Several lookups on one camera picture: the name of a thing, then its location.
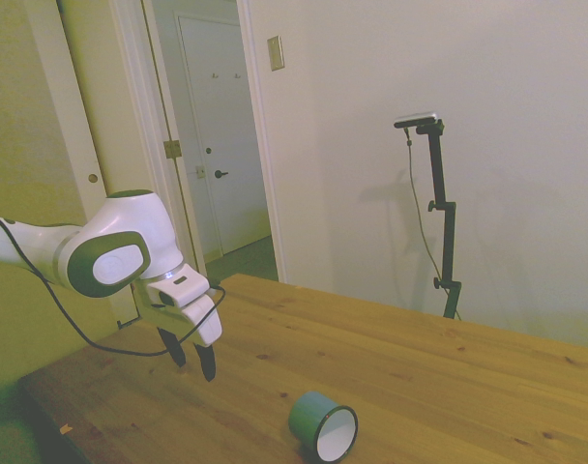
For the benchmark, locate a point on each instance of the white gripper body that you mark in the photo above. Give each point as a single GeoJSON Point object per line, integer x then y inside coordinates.
{"type": "Point", "coordinates": [202, 319]}

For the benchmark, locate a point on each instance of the cream open door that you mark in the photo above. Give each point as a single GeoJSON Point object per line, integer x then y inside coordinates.
{"type": "Point", "coordinates": [105, 96]}

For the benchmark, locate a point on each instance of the teal enamel mug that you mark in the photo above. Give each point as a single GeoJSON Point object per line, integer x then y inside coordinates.
{"type": "Point", "coordinates": [306, 415]}

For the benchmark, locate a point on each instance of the beige wall switch plate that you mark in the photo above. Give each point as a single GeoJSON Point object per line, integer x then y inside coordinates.
{"type": "Point", "coordinates": [275, 53]}

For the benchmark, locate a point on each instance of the white door frame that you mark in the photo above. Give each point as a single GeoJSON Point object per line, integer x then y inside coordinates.
{"type": "Point", "coordinates": [261, 145]}

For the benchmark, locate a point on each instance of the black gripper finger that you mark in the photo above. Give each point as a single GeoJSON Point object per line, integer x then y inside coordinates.
{"type": "Point", "coordinates": [207, 362]}
{"type": "Point", "coordinates": [175, 350]}

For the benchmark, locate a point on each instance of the brass door hinge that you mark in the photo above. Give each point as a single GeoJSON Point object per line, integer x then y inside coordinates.
{"type": "Point", "coordinates": [172, 149]}

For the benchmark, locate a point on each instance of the black camera stand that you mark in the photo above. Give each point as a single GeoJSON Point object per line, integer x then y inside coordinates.
{"type": "Point", "coordinates": [418, 212]}
{"type": "Point", "coordinates": [449, 241]}

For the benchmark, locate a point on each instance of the silver black exterior camera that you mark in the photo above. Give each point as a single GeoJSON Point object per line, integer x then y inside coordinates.
{"type": "Point", "coordinates": [417, 119]}

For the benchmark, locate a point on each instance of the white closed door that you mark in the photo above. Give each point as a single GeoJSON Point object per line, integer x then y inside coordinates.
{"type": "Point", "coordinates": [216, 121]}

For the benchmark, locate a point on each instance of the silver door latch plate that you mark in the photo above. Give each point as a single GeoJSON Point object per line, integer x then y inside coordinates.
{"type": "Point", "coordinates": [200, 172]}

